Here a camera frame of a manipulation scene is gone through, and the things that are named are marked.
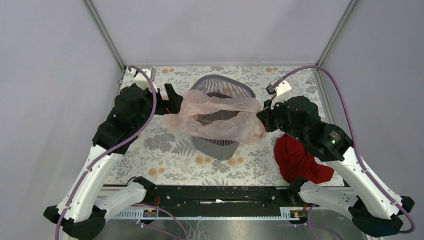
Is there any pink plastic trash bag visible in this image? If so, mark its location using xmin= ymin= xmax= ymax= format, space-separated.
xmin=164 ymin=89 xmax=267 ymax=145

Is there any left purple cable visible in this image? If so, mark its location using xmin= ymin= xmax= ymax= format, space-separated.
xmin=54 ymin=64 xmax=190 ymax=240

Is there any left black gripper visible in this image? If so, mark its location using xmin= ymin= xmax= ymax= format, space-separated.
xmin=133 ymin=83 xmax=184 ymax=131

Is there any purple cable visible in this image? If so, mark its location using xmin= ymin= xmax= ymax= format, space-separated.
xmin=267 ymin=64 xmax=416 ymax=240
xmin=54 ymin=64 xmax=190 ymax=240

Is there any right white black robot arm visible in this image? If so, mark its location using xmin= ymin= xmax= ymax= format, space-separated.
xmin=257 ymin=96 xmax=415 ymax=238

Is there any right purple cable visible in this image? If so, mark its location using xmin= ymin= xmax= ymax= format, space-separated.
xmin=267 ymin=64 xmax=416 ymax=240

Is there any grey plastic trash bin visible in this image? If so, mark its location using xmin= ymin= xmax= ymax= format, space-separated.
xmin=191 ymin=74 xmax=256 ymax=161

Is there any grey slotted cable duct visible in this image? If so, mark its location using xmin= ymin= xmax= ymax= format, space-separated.
xmin=112 ymin=207 xmax=300 ymax=221

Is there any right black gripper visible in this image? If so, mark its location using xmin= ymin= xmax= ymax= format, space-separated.
xmin=256 ymin=95 xmax=306 ymax=143

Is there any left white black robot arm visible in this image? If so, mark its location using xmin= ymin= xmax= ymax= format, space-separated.
xmin=43 ymin=83 xmax=183 ymax=240

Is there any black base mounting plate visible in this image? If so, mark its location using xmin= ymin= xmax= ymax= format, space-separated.
xmin=141 ymin=185 xmax=312 ymax=211

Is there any red cloth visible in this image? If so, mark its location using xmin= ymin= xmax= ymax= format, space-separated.
xmin=273 ymin=134 xmax=335 ymax=184

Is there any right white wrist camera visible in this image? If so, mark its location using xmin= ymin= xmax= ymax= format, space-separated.
xmin=266 ymin=80 xmax=292 ymax=110

